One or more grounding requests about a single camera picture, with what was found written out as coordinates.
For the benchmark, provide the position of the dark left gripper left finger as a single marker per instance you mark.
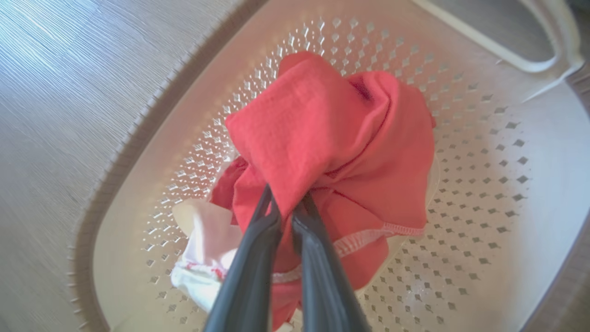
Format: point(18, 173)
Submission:
point(249, 276)

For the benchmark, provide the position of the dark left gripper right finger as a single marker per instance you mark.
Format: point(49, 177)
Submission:
point(322, 286)

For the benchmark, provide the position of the red and white garment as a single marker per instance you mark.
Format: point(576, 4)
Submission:
point(332, 138)

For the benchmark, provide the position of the cream perforated laundry basket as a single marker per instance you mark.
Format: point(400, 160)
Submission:
point(507, 230)

